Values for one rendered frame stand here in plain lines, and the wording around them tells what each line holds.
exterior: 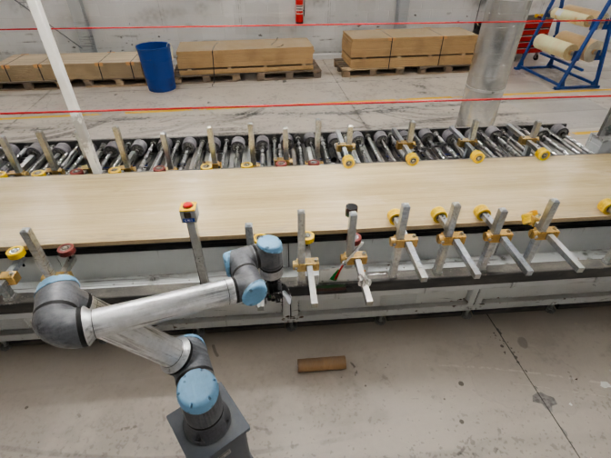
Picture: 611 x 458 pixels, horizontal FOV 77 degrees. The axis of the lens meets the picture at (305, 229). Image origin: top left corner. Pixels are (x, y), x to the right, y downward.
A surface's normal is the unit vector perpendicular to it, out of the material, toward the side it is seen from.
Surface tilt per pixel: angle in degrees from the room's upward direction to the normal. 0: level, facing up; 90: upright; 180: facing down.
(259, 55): 90
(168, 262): 90
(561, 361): 0
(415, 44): 90
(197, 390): 5
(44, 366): 0
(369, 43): 90
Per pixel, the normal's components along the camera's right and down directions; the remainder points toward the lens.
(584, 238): 0.08, 0.61
